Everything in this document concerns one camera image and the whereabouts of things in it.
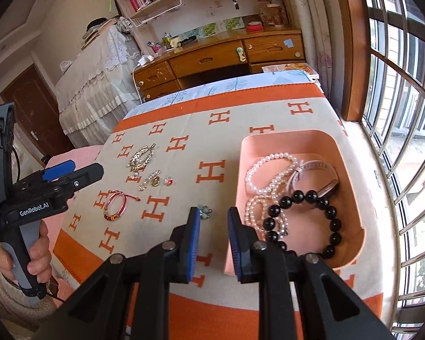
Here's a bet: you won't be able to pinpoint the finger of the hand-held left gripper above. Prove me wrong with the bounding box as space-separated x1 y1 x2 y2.
42 160 76 182
53 163 104 199

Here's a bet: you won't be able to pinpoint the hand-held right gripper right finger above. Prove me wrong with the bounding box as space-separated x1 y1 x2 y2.
227 206 397 340

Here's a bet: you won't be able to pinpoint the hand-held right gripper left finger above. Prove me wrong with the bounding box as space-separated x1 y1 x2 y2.
39 206 202 340

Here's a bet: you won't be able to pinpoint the red string bracelet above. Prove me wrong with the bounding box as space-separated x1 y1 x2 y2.
103 190 141 222

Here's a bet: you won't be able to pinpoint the gold rhinestone hair clip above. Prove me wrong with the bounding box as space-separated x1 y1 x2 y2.
126 143 157 173

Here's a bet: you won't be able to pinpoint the pink plastic tray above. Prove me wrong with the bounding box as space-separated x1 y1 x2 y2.
224 130 367 277

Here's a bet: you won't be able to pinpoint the person's left forearm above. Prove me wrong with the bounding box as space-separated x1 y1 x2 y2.
0 273 59 331

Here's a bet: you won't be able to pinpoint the person's left hand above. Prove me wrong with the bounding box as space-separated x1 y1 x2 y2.
0 221 52 287

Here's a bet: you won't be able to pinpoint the pink blanket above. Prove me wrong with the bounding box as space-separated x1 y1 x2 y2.
42 145 104 303

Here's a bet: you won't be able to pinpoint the brown wooden door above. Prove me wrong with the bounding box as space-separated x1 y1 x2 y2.
0 64 76 159

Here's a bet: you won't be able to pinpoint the white lace covered piano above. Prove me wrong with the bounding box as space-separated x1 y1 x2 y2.
54 25 143 148

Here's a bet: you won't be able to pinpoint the orange beige printed blanket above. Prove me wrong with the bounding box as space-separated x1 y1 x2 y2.
52 83 386 331

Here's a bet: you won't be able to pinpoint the pink wrist watch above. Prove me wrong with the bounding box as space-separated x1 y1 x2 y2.
285 160 341 201

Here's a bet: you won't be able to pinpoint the stack of books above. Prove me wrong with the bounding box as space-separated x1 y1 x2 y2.
79 21 114 49

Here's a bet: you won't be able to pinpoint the black hat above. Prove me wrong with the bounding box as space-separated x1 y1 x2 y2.
86 17 109 31

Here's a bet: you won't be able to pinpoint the wooden desk with drawers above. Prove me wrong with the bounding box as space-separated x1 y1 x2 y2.
132 28 307 102

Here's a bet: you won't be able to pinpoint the colourful magazine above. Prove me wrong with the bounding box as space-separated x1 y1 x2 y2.
261 62 320 80

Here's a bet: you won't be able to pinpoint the green picture cards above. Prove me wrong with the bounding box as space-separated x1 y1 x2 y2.
197 17 243 37

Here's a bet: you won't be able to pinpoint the metal window grille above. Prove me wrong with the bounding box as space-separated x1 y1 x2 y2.
358 0 425 340

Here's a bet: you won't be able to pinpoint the floral patterned jar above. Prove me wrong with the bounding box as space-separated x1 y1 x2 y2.
258 1 290 27

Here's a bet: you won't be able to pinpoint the floral white curtain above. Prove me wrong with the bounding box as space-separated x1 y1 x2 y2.
293 0 344 114

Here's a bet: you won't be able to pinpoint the white pearl bracelet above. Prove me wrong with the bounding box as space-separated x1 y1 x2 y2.
244 152 303 196
244 195 290 238

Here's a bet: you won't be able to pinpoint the black bead bracelet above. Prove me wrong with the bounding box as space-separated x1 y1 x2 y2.
263 190 342 260

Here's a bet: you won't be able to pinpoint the white wire basket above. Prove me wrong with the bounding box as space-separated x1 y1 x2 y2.
127 0 185 28

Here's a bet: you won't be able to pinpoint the wooden window frame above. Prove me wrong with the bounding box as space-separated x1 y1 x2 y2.
331 0 371 123

